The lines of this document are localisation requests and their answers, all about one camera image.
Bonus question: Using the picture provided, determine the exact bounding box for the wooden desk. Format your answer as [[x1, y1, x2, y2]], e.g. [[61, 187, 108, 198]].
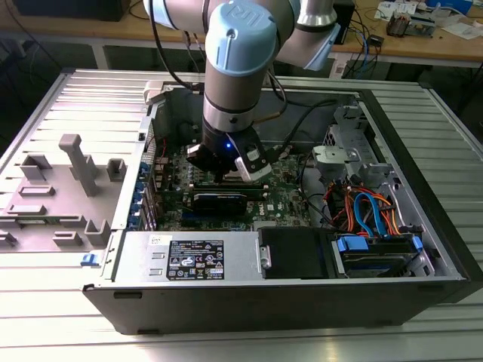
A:
[[0, 0, 483, 71]]

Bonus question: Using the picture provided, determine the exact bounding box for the upright black desktop box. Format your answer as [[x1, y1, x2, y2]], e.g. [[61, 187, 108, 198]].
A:
[[334, 2, 356, 45]]

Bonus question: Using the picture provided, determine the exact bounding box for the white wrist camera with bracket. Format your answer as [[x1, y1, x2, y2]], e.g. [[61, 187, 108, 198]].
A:
[[225, 131, 273, 183]]

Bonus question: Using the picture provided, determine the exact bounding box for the black open PC case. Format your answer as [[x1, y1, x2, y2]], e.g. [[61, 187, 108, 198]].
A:
[[82, 76, 483, 336]]

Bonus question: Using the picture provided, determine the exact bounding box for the copper heat sink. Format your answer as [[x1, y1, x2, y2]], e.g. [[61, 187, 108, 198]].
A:
[[386, 10, 412, 38]]

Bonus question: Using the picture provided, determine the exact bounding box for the large black computer box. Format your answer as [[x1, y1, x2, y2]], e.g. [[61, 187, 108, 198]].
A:
[[13, 0, 131, 22]]

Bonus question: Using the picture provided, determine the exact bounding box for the blue flat wire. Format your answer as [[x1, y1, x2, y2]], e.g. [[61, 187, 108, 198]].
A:
[[353, 192, 382, 238]]

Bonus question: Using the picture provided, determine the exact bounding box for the grey plastic parts rack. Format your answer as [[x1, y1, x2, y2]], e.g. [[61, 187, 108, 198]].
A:
[[0, 133, 128, 254]]

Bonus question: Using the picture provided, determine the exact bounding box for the blue hanging cable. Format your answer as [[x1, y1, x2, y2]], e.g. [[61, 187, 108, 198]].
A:
[[354, 29, 374, 80]]

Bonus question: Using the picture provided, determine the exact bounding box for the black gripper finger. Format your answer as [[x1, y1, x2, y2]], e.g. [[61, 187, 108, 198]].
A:
[[186, 143, 224, 183]]

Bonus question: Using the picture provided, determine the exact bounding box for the white label sheet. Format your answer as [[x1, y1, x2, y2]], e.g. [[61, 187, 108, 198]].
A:
[[331, 56, 348, 78]]

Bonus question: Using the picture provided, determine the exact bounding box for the hard disk in blue carrier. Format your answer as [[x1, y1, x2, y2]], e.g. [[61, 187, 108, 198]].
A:
[[331, 233, 424, 279]]

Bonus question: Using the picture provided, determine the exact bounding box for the grey metal device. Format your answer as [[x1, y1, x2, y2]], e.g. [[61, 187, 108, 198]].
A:
[[409, 13, 438, 38]]

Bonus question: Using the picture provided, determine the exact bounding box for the orange power wire bundle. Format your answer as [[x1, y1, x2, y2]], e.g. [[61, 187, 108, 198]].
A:
[[323, 180, 405, 238]]

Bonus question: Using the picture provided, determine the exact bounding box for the grey plastic bracket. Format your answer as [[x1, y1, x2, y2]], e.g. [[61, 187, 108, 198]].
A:
[[312, 145, 360, 171]]

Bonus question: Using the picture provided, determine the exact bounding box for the black camera cable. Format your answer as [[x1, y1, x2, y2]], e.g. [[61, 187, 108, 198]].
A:
[[260, 98, 340, 159]]

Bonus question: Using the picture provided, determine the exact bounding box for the green motherboard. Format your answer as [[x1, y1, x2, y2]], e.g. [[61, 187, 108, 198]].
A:
[[150, 140, 315, 232]]

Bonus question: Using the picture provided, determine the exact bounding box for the black graphics card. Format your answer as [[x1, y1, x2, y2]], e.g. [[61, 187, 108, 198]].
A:
[[191, 192, 249, 216]]

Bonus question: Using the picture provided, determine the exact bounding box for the white printed paper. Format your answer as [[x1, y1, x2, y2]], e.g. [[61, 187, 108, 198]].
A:
[[377, 0, 418, 20]]

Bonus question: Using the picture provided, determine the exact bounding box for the silver power supply with label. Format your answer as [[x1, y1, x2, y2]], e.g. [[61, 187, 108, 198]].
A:
[[112, 230, 265, 282]]

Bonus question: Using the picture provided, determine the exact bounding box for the white paper sheet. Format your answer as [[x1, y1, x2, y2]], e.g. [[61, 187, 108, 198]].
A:
[[441, 22, 483, 41]]

